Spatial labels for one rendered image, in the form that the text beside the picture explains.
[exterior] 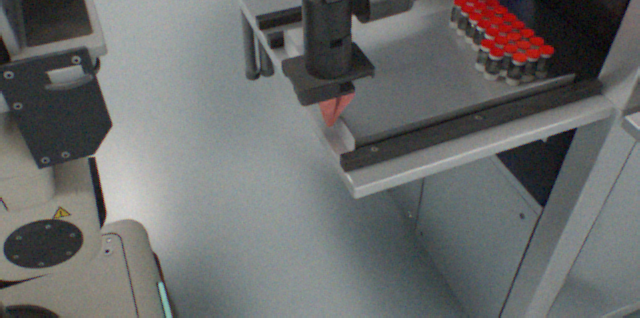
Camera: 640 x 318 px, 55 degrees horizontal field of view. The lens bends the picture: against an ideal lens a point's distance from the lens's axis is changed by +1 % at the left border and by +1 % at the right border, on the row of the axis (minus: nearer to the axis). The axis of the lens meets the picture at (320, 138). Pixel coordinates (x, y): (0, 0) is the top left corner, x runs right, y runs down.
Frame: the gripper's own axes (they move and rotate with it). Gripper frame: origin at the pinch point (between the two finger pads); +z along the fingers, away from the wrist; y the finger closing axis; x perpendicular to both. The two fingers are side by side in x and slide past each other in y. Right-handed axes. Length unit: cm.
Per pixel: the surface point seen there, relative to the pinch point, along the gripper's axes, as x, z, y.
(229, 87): 120, 90, 10
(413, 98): 1.2, 2.1, 13.7
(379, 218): 44, 90, 34
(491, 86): -0.8, 2.3, 25.5
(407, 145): -8.1, 0.5, 7.6
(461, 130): -8.1, 1.0, 15.7
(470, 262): 6, 65, 38
